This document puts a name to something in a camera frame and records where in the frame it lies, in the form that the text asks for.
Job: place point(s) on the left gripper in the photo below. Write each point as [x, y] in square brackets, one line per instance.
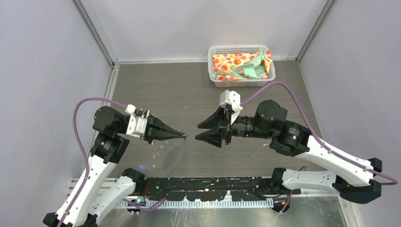
[151, 135]

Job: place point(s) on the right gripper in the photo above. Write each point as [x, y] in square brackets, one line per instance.
[214, 136]

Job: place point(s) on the large metal keyring disc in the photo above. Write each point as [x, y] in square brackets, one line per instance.
[166, 157]

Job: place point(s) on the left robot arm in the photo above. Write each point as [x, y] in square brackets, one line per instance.
[84, 207]

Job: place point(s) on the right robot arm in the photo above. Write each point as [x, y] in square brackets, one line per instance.
[352, 178]

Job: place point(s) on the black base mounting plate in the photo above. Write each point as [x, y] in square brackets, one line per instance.
[252, 188]

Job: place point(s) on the white plastic basket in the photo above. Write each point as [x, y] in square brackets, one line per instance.
[227, 49]

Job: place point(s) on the floral patterned cloth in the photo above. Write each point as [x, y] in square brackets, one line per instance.
[239, 66]

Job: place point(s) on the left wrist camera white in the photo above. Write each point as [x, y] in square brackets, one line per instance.
[138, 121]

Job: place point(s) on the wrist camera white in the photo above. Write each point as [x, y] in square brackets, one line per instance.
[138, 121]
[231, 98]

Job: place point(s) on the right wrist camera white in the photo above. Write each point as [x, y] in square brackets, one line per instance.
[231, 98]

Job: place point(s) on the aluminium frame rail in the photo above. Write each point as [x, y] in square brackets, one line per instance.
[279, 204]

